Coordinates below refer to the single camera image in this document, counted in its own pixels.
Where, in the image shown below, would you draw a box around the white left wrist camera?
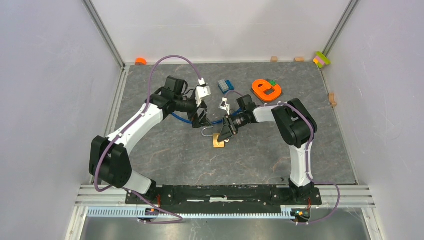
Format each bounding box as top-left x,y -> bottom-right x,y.
194,78 -> 211,107

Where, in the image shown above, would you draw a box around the orange letter e block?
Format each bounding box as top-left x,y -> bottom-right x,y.
251,79 -> 283,102

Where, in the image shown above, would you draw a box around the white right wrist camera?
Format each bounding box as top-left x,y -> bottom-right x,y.
218,97 -> 231,115

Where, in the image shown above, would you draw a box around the orange round cap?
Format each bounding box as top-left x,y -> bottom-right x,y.
134,57 -> 147,66

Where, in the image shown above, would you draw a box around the light blue cable duct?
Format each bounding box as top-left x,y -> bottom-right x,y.
86,206 -> 294,219

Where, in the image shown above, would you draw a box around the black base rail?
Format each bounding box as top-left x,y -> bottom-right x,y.
144,184 -> 323,214

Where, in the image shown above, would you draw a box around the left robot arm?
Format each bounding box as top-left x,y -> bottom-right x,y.
88,76 -> 211,204

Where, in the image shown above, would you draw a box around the curved wooden block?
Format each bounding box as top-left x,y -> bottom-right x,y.
328,92 -> 338,108

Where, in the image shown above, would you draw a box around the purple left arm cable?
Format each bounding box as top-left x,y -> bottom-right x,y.
93,54 -> 206,225

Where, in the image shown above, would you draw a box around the stacked coloured toy bricks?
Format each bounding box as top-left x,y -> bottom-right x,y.
312,51 -> 331,69

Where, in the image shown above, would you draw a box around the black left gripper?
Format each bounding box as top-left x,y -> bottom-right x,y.
174,93 -> 212,128

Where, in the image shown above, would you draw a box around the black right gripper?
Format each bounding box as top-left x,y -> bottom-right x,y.
218,111 -> 248,142

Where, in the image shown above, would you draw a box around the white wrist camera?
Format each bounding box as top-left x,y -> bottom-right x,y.
218,97 -> 231,115
194,78 -> 211,107

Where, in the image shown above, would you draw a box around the blue toy brick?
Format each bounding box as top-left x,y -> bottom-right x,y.
217,79 -> 235,95

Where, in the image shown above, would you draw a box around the small wooden block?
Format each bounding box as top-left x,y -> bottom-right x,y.
270,56 -> 279,63
294,57 -> 305,62

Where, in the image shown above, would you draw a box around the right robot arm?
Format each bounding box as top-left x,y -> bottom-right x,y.
217,94 -> 318,204

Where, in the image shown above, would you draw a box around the blue cable lock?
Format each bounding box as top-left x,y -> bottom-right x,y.
171,108 -> 241,125

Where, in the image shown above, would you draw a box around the brass padlock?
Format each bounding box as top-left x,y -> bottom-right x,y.
201,126 -> 226,148

